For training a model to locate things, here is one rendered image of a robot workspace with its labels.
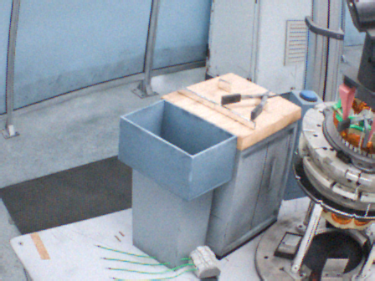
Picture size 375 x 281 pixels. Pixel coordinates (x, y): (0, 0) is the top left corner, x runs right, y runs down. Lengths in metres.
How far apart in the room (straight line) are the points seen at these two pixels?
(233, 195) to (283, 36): 2.40
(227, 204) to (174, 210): 0.10
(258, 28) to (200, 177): 2.34
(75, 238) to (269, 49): 2.36
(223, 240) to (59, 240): 0.34
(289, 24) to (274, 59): 0.27
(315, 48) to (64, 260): 0.82
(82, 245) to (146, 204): 0.19
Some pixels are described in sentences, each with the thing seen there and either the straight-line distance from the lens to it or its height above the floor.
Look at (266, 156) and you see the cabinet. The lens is 1.15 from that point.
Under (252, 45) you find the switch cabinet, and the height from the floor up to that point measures 0.44.
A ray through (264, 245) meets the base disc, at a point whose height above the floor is 0.80.
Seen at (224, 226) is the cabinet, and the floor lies 0.87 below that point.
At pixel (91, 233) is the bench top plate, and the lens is 1.24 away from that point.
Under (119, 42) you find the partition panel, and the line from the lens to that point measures 3.39.
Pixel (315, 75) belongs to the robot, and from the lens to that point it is 1.49.
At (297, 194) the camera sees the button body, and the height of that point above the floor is 0.79.
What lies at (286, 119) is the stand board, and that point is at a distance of 1.14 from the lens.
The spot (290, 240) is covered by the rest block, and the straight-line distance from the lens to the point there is 1.19.
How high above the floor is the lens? 1.56
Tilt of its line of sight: 29 degrees down
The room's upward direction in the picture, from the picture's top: 6 degrees clockwise
